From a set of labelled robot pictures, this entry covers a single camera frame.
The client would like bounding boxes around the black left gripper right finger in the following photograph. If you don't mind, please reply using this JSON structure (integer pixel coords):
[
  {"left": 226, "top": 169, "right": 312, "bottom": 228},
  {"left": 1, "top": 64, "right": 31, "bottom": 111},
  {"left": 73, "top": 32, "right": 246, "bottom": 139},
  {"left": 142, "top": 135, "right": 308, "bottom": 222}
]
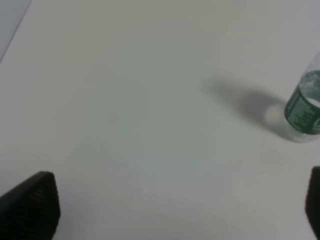
[{"left": 305, "top": 166, "right": 320, "bottom": 240}]

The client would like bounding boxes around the clear green-label water bottle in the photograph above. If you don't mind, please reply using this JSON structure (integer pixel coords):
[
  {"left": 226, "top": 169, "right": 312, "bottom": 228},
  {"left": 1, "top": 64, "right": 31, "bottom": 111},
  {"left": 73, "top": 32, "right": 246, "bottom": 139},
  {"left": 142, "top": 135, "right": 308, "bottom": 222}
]
[{"left": 284, "top": 53, "right": 320, "bottom": 143}]

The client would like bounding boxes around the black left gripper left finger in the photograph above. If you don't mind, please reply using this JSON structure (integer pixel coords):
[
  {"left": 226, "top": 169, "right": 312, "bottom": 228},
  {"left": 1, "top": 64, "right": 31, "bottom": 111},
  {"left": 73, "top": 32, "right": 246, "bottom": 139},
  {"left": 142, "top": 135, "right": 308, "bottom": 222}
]
[{"left": 0, "top": 171, "right": 61, "bottom": 240}]

